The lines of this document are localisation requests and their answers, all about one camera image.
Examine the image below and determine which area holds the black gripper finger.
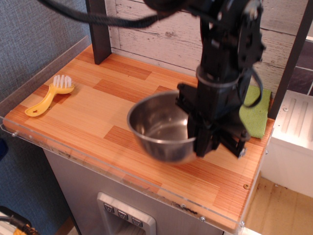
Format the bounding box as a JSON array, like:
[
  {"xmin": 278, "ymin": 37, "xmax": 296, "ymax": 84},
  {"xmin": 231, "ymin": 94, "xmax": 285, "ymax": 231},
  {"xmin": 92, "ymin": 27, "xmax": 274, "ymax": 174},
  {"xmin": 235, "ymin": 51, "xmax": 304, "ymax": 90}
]
[
  {"xmin": 187, "ymin": 115, "xmax": 203, "ymax": 140},
  {"xmin": 195, "ymin": 128, "xmax": 221, "ymax": 157}
]

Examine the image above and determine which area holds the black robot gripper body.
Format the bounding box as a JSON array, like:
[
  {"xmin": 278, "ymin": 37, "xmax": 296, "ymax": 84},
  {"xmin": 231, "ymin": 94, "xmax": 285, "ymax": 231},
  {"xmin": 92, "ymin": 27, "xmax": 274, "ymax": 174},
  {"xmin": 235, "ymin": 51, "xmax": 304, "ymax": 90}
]
[{"xmin": 176, "ymin": 75, "xmax": 251, "ymax": 158}]

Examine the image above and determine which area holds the stainless steel bowl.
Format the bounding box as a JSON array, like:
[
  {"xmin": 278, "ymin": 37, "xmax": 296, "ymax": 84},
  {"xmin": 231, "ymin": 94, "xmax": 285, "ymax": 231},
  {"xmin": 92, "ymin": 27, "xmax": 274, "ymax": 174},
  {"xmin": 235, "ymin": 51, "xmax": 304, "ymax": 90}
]
[{"xmin": 127, "ymin": 90, "xmax": 197, "ymax": 164}]

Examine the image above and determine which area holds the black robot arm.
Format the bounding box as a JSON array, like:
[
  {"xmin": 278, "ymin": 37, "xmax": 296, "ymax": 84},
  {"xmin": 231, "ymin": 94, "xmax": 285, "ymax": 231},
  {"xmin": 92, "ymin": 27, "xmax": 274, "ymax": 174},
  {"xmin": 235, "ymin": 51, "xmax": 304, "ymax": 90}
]
[{"xmin": 146, "ymin": 0, "xmax": 265, "ymax": 157}]

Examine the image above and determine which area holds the green cloth towel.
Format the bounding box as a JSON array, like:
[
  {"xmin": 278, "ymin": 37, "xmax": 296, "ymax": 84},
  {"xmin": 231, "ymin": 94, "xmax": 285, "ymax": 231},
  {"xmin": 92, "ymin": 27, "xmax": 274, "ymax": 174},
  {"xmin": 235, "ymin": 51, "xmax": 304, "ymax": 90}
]
[{"xmin": 239, "ymin": 89, "xmax": 271, "ymax": 139}]

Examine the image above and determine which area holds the silver toy fridge cabinet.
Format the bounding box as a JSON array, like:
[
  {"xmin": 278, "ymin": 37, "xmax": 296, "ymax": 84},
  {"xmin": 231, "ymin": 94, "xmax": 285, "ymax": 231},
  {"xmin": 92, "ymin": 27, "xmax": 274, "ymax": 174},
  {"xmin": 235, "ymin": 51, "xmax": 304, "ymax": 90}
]
[{"xmin": 44, "ymin": 150, "xmax": 223, "ymax": 235}]

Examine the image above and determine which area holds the yellow dish brush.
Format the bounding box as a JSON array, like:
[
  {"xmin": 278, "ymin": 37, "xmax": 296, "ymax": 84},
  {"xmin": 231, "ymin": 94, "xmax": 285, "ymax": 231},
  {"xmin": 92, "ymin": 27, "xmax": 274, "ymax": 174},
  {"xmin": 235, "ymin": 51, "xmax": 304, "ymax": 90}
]
[{"xmin": 24, "ymin": 75, "xmax": 74, "ymax": 117}]

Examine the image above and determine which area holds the clear acrylic edge guard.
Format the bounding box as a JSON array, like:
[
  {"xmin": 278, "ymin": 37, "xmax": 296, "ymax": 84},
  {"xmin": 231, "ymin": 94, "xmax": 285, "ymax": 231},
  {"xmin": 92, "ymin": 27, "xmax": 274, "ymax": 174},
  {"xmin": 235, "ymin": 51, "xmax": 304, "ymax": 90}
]
[{"xmin": 2, "ymin": 114, "xmax": 253, "ymax": 234}]

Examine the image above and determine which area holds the orange object bottom left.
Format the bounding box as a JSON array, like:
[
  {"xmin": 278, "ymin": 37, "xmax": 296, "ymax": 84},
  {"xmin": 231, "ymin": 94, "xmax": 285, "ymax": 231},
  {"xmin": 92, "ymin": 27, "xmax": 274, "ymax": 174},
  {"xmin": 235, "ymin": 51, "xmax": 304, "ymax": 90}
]
[{"xmin": 13, "ymin": 225, "xmax": 39, "ymax": 235}]

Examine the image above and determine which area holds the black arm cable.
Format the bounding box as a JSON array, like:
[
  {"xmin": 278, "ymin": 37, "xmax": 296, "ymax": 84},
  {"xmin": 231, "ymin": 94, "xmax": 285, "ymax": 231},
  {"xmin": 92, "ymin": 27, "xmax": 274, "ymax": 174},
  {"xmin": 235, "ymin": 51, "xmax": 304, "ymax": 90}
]
[{"xmin": 36, "ymin": 0, "xmax": 177, "ymax": 29}]

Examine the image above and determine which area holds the dark vertical post right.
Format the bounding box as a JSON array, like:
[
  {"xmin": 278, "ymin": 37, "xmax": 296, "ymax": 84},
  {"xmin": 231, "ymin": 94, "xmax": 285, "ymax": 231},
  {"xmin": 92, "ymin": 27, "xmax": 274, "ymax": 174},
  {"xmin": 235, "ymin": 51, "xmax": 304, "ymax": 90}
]
[{"xmin": 268, "ymin": 0, "xmax": 313, "ymax": 119}]

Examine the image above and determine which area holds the dark vertical post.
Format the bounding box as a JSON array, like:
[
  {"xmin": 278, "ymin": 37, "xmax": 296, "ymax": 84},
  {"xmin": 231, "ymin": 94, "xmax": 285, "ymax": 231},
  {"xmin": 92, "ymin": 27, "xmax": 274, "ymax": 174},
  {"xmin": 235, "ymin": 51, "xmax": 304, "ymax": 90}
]
[
  {"xmin": 86, "ymin": 0, "xmax": 112, "ymax": 65},
  {"xmin": 268, "ymin": 0, "xmax": 313, "ymax": 119}
]

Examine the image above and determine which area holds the dark vertical post left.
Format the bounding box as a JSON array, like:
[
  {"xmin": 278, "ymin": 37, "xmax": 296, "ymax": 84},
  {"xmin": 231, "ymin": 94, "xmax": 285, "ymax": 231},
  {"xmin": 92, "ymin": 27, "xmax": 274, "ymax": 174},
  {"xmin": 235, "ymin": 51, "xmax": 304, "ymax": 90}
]
[{"xmin": 86, "ymin": 0, "xmax": 112, "ymax": 65}]

